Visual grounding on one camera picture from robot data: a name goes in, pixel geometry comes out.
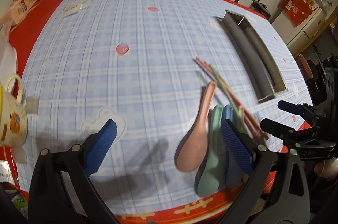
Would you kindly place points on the pink spoon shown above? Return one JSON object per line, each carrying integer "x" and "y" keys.
{"x": 192, "y": 152}

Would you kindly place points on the pink tissue pack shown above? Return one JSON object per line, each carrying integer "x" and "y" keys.
{"x": 17, "y": 11}

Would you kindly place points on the red gift bag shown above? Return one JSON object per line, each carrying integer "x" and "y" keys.
{"x": 298, "y": 11}

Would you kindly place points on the green chopstick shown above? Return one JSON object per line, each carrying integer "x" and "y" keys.
{"x": 224, "y": 89}

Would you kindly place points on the yellow cartoon mug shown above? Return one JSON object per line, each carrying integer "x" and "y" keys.
{"x": 13, "y": 115}

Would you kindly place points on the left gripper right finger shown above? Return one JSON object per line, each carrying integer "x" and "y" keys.
{"x": 240, "y": 145}

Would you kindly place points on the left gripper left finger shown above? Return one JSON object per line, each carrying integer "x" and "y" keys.
{"x": 97, "y": 145}

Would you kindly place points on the blue spoon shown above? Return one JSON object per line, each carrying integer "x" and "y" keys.
{"x": 233, "y": 175}

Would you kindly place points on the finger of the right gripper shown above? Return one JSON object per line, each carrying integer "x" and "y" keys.
{"x": 276, "y": 129}
{"x": 290, "y": 107}

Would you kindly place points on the metal utensil tray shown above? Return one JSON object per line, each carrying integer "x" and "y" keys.
{"x": 262, "y": 70}

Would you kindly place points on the green spoon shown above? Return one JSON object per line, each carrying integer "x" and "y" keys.
{"x": 209, "y": 174}

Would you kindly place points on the blue plaid table mat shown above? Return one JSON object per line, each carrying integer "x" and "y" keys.
{"x": 133, "y": 61}

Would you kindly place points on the white paper label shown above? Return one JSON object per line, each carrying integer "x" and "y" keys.
{"x": 76, "y": 7}

